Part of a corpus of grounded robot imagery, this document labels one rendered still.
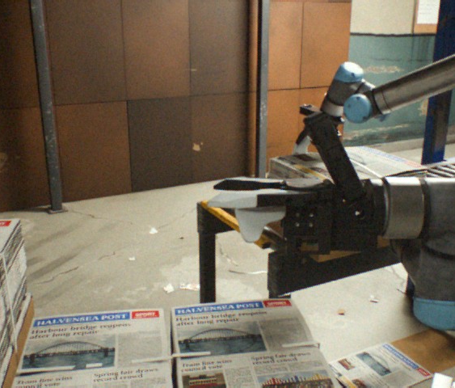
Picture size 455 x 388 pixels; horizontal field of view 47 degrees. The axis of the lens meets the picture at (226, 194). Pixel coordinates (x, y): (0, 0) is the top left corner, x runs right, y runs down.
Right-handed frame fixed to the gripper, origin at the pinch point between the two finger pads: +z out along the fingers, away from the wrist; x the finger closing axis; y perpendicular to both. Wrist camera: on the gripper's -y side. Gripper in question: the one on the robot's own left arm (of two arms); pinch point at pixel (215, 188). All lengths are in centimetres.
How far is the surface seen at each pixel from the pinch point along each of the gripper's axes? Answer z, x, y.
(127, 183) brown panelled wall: 100, 384, 62
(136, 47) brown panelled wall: 88, 376, -51
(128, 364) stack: 17.8, 25.6, 37.7
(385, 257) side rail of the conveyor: -48, 100, 39
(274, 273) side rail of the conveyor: -12, 80, 38
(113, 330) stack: 23, 37, 36
